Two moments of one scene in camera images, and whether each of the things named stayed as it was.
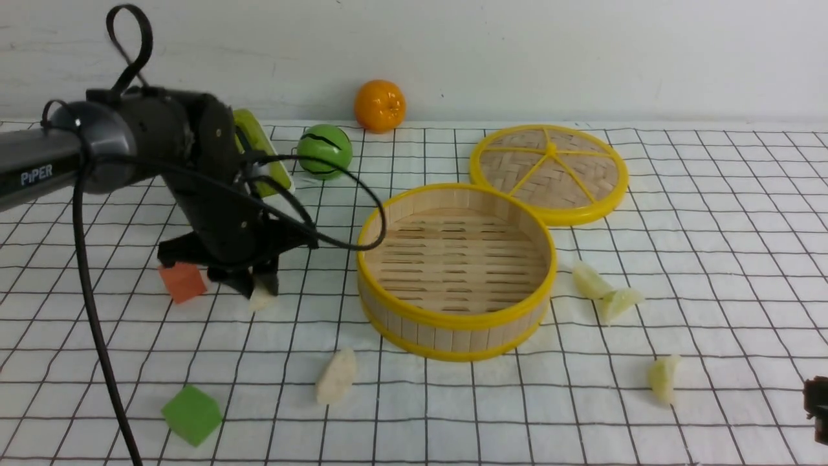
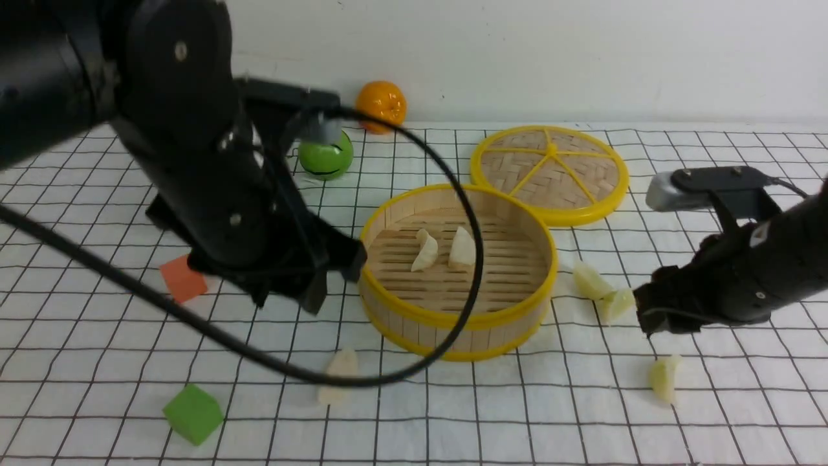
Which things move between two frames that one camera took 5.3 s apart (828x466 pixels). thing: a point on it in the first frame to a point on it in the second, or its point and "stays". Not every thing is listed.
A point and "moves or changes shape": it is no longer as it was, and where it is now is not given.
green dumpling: [661, 377] stays
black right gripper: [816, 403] to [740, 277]
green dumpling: [591, 284] stays
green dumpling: [616, 303] stays
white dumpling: [261, 298] moves or changes shape
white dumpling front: [337, 377] stays
